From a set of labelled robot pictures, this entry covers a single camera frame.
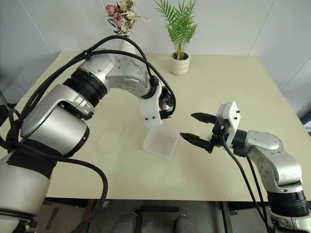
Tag thick black cable bundle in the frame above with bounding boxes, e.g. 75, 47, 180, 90
54, 156, 109, 233

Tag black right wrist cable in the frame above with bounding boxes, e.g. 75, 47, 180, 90
233, 149, 268, 203
221, 126, 272, 233

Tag black metal table frame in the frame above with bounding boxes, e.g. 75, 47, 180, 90
45, 198, 270, 233

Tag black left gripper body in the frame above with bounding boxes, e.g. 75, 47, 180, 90
159, 87, 175, 120

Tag clear plastic tray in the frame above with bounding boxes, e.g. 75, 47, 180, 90
142, 128, 181, 160

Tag pink and white flowers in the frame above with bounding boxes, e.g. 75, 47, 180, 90
105, 0, 152, 37

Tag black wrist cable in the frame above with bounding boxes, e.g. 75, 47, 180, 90
0, 50, 176, 151
221, 126, 272, 233
233, 149, 268, 203

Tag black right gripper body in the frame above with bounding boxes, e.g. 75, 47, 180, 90
210, 120, 230, 148

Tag white ribbed plant pot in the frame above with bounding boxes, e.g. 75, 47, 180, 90
170, 52, 190, 76

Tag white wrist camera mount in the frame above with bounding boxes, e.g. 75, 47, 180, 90
138, 84, 163, 130
217, 100, 241, 149

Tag green palm plant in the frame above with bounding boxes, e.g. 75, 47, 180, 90
154, 0, 199, 60

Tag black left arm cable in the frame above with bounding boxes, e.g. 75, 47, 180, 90
0, 35, 158, 151

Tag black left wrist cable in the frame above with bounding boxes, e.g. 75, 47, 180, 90
0, 50, 176, 151

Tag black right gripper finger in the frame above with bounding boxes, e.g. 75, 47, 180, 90
190, 112, 217, 125
179, 133, 214, 153

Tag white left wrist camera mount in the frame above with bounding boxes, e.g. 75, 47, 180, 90
138, 84, 163, 130

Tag dark rounded shape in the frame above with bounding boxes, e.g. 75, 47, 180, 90
110, 212, 138, 233
175, 215, 195, 233

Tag metal tripod leg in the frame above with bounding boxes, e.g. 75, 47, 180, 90
0, 89, 10, 112

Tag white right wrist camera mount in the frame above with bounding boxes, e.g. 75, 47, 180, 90
217, 100, 241, 149

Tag white ceramic vase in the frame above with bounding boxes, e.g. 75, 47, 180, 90
118, 36, 139, 55

